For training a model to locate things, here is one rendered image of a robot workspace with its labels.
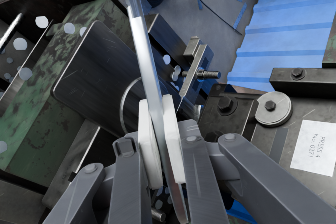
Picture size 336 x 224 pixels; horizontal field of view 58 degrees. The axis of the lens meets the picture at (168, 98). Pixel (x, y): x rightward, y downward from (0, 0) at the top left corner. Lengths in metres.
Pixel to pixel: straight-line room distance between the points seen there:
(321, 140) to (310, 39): 1.76
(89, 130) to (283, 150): 0.36
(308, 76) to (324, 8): 1.88
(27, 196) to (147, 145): 0.49
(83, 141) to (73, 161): 0.04
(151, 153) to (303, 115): 0.33
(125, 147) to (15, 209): 0.49
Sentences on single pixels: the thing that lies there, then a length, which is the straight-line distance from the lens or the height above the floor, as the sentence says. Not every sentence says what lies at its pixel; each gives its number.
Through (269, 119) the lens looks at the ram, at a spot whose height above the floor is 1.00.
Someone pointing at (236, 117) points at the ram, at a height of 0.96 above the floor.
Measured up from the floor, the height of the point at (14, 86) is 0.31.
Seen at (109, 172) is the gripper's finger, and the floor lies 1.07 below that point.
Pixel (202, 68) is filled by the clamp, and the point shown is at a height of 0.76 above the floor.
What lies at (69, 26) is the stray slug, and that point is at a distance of 0.62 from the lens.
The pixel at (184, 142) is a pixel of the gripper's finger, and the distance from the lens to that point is 0.15.
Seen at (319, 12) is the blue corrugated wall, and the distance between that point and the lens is 2.31.
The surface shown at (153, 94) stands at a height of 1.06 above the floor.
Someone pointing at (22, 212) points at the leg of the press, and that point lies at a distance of 0.64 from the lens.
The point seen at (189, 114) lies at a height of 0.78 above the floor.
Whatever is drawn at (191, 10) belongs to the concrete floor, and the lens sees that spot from 1.93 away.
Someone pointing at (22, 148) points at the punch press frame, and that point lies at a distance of 0.60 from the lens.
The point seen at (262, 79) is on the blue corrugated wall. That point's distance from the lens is 2.07.
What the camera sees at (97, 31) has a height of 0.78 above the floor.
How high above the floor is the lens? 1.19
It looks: 43 degrees down
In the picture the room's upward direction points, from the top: 96 degrees clockwise
